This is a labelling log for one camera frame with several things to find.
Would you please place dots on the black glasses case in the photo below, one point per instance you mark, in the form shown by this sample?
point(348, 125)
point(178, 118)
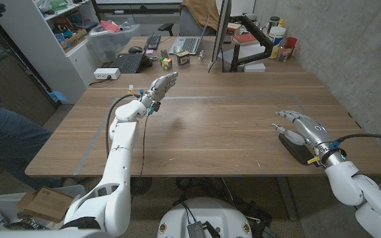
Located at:
point(298, 152)

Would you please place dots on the blue tape piece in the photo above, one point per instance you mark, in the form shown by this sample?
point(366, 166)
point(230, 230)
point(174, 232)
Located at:
point(58, 96)

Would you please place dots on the white paper sheet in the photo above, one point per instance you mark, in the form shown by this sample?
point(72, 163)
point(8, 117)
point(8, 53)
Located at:
point(253, 49)

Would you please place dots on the black slim keyboard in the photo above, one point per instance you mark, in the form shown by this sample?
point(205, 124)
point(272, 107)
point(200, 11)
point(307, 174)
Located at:
point(152, 42)

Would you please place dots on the tan jacket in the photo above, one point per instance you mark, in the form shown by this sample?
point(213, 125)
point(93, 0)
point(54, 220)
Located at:
point(200, 11)

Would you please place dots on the white shelf cabinet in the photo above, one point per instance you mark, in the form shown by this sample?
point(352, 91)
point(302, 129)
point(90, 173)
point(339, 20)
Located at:
point(55, 69)

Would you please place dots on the black laptop keyboard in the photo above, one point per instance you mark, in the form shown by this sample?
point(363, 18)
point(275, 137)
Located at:
point(129, 63)

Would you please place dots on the clear glass with items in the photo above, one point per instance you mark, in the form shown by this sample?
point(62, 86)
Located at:
point(284, 54)

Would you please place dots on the small clear glass jar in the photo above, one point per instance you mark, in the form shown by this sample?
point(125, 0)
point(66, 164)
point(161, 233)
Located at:
point(177, 49)

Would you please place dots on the clear plastic storage bin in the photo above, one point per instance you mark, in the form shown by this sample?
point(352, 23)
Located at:
point(111, 44)

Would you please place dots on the red book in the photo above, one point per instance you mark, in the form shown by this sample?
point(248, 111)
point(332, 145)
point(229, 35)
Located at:
point(245, 38)

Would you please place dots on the brown cardboard shelf box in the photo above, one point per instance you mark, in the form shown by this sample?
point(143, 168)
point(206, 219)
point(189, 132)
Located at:
point(74, 39)

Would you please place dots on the computer monitor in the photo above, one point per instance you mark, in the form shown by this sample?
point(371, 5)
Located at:
point(222, 29)

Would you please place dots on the black round fan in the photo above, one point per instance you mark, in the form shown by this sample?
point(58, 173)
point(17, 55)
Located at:
point(141, 186)

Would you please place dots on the small white flat box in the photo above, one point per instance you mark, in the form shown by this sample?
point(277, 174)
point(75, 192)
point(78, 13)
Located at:
point(255, 67)

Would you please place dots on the small metal figure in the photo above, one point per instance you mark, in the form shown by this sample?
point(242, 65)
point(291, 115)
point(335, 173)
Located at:
point(201, 55)

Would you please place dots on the grey office chair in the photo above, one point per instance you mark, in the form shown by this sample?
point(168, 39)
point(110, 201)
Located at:
point(190, 24)

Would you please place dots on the yellow bottle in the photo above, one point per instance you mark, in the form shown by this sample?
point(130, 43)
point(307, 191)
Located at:
point(280, 23)

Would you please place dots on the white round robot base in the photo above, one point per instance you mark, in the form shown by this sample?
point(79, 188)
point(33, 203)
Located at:
point(210, 211)

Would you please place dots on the colourful puzzle cube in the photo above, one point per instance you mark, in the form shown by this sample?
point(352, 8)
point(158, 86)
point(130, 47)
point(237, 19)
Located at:
point(167, 63)

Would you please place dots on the red cup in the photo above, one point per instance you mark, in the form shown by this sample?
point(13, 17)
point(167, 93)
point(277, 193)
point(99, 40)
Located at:
point(291, 42)

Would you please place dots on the black remote control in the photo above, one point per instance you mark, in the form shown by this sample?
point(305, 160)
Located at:
point(164, 53)

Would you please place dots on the white plastic bin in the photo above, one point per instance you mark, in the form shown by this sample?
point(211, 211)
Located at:
point(8, 201)

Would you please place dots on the black computer mouse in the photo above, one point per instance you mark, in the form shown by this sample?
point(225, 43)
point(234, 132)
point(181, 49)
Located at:
point(135, 49)

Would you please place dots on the grey table leg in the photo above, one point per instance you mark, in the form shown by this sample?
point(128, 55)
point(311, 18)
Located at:
point(286, 198)

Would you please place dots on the flat brown cardboard box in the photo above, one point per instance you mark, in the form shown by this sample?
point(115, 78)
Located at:
point(48, 205)

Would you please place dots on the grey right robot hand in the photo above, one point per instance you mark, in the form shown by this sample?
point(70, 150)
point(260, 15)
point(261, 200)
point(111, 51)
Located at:
point(313, 130)

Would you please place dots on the orange white small box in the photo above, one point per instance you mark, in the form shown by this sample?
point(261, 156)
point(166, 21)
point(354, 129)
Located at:
point(234, 29)

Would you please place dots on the silver open laptop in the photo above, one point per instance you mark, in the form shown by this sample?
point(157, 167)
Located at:
point(187, 44)

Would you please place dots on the person in blue jeans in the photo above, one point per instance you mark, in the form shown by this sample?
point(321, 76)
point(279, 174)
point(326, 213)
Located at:
point(8, 142)

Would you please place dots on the white power strip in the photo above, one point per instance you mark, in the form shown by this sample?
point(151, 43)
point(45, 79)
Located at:
point(106, 73)

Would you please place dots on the pink package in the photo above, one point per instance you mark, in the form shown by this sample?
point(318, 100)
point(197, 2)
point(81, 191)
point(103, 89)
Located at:
point(109, 25)

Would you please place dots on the white plastic jar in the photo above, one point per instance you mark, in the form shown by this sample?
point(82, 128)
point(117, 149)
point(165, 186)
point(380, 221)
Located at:
point(277, 36)

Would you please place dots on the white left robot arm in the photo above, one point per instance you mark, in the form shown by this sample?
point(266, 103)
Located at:
point(121, 165)

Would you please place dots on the small printed tin box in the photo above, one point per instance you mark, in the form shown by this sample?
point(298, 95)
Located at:
point(183, 59)

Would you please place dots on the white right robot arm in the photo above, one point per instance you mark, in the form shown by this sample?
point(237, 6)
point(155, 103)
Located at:
point(346, 182)

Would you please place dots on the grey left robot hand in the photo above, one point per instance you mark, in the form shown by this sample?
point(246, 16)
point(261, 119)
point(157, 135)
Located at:
point(162, 87)

